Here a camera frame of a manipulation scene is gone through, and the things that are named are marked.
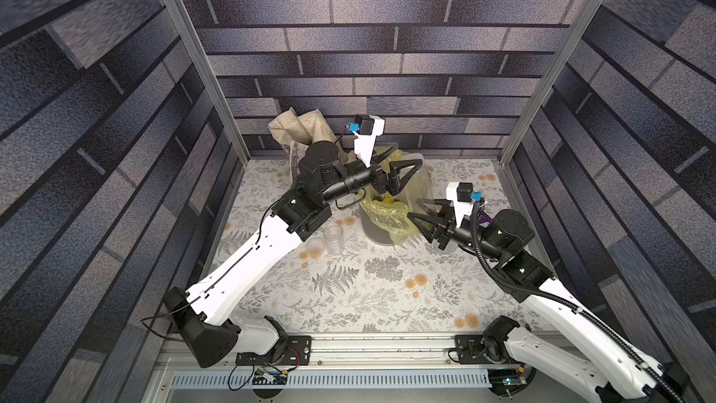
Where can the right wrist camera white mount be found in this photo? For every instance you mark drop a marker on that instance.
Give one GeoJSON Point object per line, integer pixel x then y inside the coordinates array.
{"type": "Point", "coordinates": [464, 200]}

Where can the green circuit board right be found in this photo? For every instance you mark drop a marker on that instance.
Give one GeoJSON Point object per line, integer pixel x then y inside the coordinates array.
{"type": "Point", "coordinates": [502, 379]}

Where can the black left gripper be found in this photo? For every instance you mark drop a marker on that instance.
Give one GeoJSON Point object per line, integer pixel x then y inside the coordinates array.
{"type": "Point", "coordinates": [387, 183]}

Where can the aluminium frame post right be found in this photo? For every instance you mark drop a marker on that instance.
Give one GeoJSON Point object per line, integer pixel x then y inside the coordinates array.
{"type": "Point", "coordinates": [575, 33]}

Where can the green circuit board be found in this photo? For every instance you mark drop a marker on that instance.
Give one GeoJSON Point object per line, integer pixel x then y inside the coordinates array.
{"type": "Point", "coordinates": [264, 377]}
{"type": "Point", "coordinates": [502, 379]}

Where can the aluminium frame post left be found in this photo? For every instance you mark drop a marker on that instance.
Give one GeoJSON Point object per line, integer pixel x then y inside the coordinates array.
{"type": "Point", "coordinates": [187, 32]}

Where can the yellow plastic trash bag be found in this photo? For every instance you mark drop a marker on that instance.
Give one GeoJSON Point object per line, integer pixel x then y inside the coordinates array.
{"type": "Point", "coordinates": [391, 212]}

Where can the purple packet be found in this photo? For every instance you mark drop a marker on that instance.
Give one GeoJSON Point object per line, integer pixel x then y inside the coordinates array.
{"type": "Point", "coordinates": [484, 219]}

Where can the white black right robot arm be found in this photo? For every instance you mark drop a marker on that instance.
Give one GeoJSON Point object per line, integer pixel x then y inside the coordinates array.
{"type": "Point", "coordinates": [608, 368]}

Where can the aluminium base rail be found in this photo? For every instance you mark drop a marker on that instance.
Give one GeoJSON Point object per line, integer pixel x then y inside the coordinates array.
{"type": "Point", "coordinates": [345, 361]}

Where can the grey trash bin base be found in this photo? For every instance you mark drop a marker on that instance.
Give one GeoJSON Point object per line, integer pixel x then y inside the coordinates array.
{"type": "Point", "coordinates": [374, 233]}

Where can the green circuit board left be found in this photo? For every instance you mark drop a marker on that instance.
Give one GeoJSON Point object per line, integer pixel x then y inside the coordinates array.
{"type": "Point", "coordinates": [264, 377]}

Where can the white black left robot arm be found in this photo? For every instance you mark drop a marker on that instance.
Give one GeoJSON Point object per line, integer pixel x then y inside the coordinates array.
{"type": "Point", "coordinates": [202, 314]}

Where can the small clear bean jar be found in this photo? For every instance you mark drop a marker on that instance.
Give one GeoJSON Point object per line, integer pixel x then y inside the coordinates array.
{"type": "Point", "coordinates": [334, 236]}

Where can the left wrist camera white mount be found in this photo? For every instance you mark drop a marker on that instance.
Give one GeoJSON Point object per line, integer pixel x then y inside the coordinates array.
{"type": "Point", "coordinates": [366, 129]}

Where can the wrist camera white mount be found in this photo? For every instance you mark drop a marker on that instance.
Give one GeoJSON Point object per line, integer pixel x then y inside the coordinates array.
{"type": "Point", "coordinates": [366, 129]}
{"type": "Point", "coordinates": [464, 200]}

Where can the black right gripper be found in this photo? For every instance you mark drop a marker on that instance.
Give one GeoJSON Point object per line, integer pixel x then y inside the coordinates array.
{"type": "Point", "coordinates": [443, 229]}

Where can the aluminium frame post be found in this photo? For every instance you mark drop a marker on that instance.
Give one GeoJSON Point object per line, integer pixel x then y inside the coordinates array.
{"type": "Point", "coordinates": [187, 32]}
{"type": "Point", "coordinates": [575, 33]}

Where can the beige printed tote bag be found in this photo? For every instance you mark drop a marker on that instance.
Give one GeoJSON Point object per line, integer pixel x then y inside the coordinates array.
{"type": "Point", "coordinates": [296, 133]}

